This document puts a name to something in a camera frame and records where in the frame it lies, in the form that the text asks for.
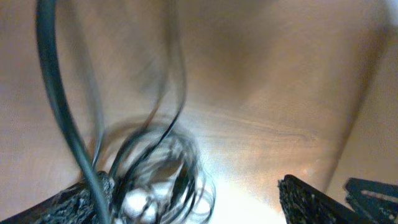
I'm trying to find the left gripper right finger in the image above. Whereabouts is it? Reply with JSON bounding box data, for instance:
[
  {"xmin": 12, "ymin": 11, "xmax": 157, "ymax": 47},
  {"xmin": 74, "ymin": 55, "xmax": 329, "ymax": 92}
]
[{"xmin": 278, "ymin": 174, "xmax": 371, "ymax": 224}]

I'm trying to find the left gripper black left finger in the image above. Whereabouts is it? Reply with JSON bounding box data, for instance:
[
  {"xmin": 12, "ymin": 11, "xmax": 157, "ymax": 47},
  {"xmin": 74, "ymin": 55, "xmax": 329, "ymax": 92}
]
[{"xmin": 1, "ymin": 180, "xmax": 100, "ymax": 224}]

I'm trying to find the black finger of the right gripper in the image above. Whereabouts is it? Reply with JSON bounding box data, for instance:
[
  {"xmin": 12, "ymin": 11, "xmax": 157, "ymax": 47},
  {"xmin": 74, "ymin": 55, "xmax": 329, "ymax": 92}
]
[{"xmin": 344, "ymin": 178, "xmax": 397, "ymax": 224}]

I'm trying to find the black cable bundle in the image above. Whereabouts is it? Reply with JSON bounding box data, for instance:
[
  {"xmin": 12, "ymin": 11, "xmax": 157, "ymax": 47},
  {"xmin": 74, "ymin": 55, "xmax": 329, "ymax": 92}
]
[{"xmin": 34, "ymin": 0, "xmax": 217, "ymax": 224}]

